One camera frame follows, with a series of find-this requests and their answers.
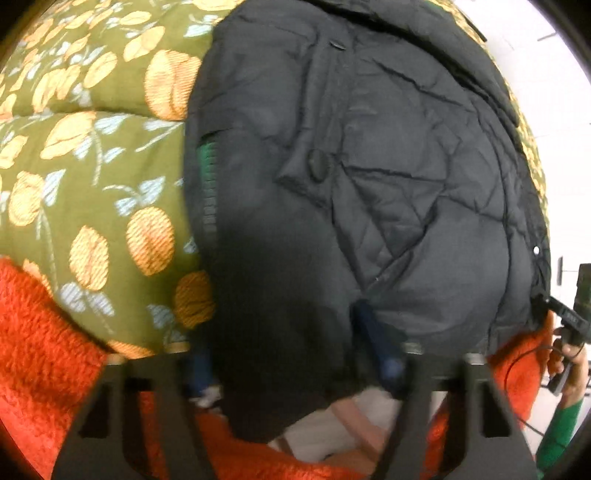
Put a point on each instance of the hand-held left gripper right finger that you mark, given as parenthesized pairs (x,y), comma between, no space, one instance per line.
(376,337)

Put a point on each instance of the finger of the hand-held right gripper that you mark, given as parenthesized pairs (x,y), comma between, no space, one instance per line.
(561,310)

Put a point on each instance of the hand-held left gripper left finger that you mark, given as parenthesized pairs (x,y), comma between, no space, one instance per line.
(175,415)

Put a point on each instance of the black puffer jacket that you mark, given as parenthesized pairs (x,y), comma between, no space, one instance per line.
(360,184)

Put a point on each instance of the person's right forearm green sleeve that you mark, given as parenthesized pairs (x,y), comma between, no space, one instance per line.
(559,436)

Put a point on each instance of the person's right hand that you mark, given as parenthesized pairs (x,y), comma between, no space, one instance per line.
(570,374)

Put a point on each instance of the person's bare foot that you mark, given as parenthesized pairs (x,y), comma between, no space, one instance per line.
(362,429)

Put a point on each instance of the orange fleece garment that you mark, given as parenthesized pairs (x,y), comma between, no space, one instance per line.
(41,346)

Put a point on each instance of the green orange floral quilt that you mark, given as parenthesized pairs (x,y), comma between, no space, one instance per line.
(92,138)

